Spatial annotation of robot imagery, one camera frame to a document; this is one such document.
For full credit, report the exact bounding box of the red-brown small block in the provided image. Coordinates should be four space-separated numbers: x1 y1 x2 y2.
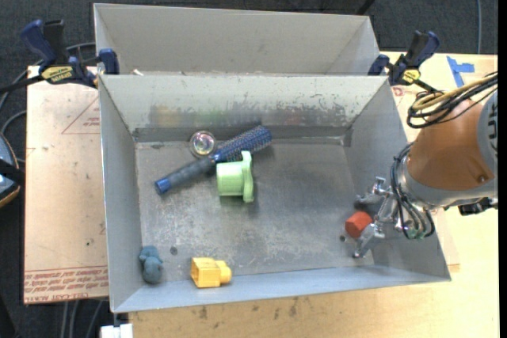
345 211 374 240

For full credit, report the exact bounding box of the black cylinder on white bracket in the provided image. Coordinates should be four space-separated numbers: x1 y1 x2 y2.
458 196 497 216

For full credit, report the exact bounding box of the blue-grey toy animal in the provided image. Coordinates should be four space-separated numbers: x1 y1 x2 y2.
138 245 165 285

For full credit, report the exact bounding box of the clear glass ball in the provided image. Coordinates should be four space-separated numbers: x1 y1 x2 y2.
189 130 217 160

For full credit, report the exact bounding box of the light green toy block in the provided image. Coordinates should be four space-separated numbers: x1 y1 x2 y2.
215 150 255 204

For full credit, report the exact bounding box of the brown cardboard board, red print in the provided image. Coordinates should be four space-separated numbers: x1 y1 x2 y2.
23 65 463 306

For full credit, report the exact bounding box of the grey metal bin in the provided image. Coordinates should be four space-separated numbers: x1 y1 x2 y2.
93 2 452 314

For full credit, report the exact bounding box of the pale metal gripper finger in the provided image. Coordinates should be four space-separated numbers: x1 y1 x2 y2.
354 177 387 207
353 222 387 259

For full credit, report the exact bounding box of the yellow toy block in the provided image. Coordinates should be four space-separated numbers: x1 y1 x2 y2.
190 256 233 289

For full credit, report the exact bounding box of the blue hairbrush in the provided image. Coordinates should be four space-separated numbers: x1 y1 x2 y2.
154 125 273 196

